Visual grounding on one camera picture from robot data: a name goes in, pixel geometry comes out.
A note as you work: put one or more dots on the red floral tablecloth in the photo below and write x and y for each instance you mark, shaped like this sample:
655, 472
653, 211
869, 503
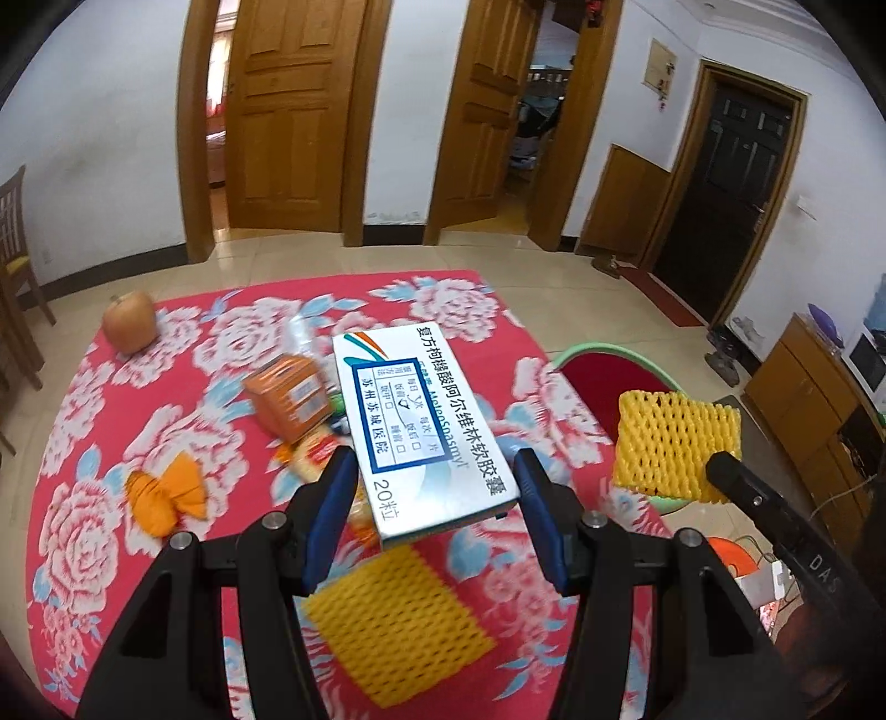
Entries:
83, 484

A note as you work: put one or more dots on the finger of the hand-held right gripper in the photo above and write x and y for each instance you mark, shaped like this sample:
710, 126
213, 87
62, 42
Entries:
768, 509

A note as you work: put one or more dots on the pair of grey shoes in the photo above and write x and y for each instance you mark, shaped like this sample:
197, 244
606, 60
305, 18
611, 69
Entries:
723, 353

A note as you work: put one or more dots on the dark red glossy object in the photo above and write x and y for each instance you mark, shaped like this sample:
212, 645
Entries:
844, 671

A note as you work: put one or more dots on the white wall switch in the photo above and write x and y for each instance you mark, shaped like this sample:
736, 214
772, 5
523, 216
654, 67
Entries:
808, 205

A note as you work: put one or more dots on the wooden wall panel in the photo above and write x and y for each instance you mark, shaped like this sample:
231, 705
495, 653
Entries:
623, 201

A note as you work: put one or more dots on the pair of brown slippers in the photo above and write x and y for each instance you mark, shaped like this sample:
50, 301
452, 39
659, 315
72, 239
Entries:
608, 265

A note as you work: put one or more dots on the red basin with green rim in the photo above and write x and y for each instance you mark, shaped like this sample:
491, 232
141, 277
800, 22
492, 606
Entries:
595, 388

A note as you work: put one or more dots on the yellow foam fruit net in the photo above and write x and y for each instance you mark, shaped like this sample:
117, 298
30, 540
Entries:
401, 623
664, 443

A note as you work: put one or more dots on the small green wrapper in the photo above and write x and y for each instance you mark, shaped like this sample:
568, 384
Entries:
338, 408

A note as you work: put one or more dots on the white power strip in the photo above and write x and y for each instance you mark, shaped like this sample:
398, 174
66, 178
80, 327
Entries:
768, 585

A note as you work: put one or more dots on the wooden cabinet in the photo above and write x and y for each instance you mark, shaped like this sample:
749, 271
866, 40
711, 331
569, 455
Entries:
796, 388

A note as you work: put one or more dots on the white medicine box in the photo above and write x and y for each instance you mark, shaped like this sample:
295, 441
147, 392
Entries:
415, 429

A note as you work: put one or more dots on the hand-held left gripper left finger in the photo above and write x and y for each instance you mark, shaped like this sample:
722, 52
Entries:
329, 526

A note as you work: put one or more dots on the red doormat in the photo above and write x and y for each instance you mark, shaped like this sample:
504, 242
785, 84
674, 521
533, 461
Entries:
664, 298

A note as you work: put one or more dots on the orange plastic stool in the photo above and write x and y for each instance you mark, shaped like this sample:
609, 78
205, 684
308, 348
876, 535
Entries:
730, 554

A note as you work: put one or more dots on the black entrance door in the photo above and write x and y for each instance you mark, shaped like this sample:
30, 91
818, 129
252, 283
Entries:
727, 194

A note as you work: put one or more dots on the yellow snack packet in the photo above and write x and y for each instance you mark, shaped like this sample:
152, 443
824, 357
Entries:
315, 457

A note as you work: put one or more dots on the beige wall electrical box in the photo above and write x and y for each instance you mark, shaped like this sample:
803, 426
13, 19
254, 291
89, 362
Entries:
661, 66

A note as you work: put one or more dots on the round orange fruit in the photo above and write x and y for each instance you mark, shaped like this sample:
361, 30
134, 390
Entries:
129, 322

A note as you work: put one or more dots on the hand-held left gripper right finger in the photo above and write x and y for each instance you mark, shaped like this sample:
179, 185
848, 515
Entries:
547, 526

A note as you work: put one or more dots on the wooden panel door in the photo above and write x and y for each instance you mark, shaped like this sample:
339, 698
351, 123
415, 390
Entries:
484, 111
297, 124

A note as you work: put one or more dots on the wooden chair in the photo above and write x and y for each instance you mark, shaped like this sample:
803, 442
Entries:
14, 214

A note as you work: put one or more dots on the purple object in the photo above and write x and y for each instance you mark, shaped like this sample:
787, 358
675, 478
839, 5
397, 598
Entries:
827, 324

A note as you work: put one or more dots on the orange cardboard box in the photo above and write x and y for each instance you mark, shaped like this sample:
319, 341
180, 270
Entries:
287, 401

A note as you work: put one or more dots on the white microwave oven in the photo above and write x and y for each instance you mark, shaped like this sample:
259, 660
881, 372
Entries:
869, 360

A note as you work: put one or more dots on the clear plastic bag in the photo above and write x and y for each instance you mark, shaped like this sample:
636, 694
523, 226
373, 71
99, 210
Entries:
304, 339

